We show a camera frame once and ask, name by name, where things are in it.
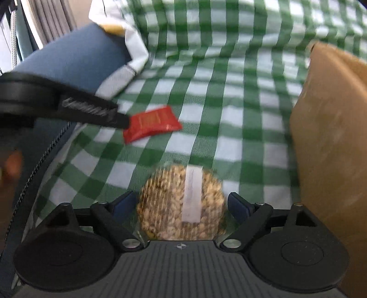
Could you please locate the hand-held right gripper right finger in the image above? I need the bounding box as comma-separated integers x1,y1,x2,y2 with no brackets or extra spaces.
220,193,319,253

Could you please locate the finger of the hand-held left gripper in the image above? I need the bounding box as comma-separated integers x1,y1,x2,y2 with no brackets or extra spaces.
59,92,131,129

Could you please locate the person's left hand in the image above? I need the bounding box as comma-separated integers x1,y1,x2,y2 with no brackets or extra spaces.
0,150,23,184

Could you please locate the red packet gold print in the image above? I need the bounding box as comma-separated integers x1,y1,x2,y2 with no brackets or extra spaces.
123,105,184,144

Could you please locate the green checked tablecloth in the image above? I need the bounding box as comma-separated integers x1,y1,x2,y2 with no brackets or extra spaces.
29,0,367,238

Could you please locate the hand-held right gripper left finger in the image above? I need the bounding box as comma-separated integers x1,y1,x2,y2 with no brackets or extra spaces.
29,191,142,252

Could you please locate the grey curtain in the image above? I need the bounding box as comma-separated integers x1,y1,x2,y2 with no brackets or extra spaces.
27,0,78,50

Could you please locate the grey braided cord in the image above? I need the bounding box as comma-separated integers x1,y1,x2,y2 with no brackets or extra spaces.
10,6,23,64

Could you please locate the cardboard box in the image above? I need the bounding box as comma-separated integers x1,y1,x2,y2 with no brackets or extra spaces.
289,41,367,298

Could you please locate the round seed cake clear wrap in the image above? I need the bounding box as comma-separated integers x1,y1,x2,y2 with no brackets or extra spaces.
136,164,227,241

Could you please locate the white printed sheet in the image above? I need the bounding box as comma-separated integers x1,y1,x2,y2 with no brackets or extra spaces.
89,0,150,99

